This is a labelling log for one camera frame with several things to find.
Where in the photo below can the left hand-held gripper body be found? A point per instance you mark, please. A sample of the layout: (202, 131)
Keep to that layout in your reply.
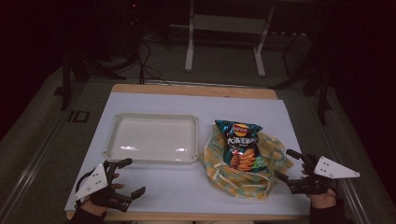
(95, 183)

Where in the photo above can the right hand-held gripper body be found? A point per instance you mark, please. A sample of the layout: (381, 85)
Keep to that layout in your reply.
(333, 169)

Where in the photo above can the white square tray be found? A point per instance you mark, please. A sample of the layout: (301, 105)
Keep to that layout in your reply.
(152, 137)

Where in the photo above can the yellow green patterned bag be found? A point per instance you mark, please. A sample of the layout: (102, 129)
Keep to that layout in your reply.
(243, 186)

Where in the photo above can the dark blue chips bag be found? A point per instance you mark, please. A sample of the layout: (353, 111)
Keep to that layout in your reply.
(241, 146)

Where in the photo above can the person's left hand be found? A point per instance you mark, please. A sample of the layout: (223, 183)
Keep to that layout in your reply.
(116, 186)

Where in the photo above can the person's right hand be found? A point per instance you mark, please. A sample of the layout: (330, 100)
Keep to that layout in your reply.
(323, 200)

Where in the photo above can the white table sheet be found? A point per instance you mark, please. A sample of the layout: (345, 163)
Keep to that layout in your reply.
(174, 186)

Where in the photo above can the black tripod stand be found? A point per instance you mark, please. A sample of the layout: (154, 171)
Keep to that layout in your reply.
(323, 93)

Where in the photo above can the white metal stand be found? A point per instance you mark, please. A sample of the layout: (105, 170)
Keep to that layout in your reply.
(190, 46)

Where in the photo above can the metal floor rail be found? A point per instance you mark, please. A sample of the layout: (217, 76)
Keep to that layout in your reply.
(28, 169)
(348, 186)

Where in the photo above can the black floor bracket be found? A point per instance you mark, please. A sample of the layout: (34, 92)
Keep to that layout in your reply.
(78, 116)

